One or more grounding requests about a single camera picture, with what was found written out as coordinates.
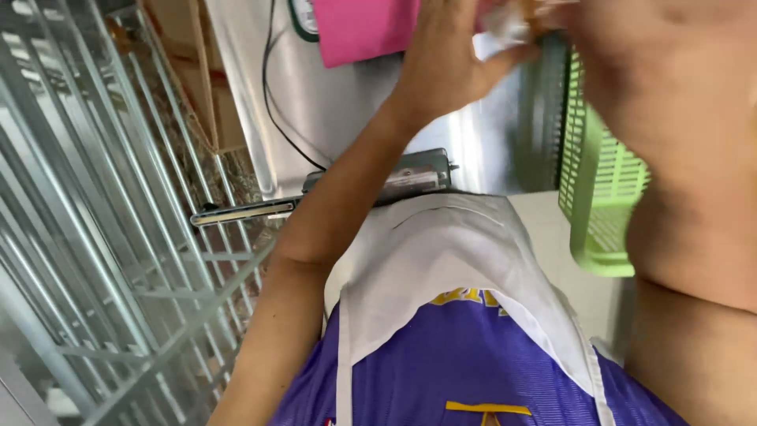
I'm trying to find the black cable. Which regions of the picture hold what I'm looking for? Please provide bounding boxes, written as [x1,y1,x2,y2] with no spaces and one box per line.
[261,0,328,172]

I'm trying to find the person's left hand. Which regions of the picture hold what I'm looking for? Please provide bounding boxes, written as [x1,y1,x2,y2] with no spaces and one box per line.
[393,0,540,128]

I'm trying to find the person's right hand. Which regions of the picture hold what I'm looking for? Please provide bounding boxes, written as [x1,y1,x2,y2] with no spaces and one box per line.
[523,0,598,40]

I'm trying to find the pink cloth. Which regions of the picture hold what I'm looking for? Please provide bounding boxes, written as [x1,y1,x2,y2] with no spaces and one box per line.
[311,0,423,69]

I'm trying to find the purple yellow-print jersey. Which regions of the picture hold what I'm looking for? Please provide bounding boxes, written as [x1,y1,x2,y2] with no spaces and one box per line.
[267,288,692,426]

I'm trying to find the white wrapper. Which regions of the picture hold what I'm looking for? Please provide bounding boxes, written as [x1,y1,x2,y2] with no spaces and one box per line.
[472,5,536,62]

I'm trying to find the green plastic basket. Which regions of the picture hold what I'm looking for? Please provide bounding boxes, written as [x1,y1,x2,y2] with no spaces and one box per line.
[557,50,651,278]

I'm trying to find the round white green-rimmed scale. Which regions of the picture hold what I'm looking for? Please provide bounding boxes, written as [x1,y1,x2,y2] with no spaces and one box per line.
[287,0,321,43]

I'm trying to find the grey metal sealing machine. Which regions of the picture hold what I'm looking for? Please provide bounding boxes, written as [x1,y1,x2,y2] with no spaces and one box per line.
[190,148,460,228]

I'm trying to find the brown cardboard box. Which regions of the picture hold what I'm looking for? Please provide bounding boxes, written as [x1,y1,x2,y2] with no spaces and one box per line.
[141,0,248,156]

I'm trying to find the metal wire rack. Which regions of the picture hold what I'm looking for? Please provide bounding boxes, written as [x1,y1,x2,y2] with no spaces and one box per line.
[0,0,280,426]

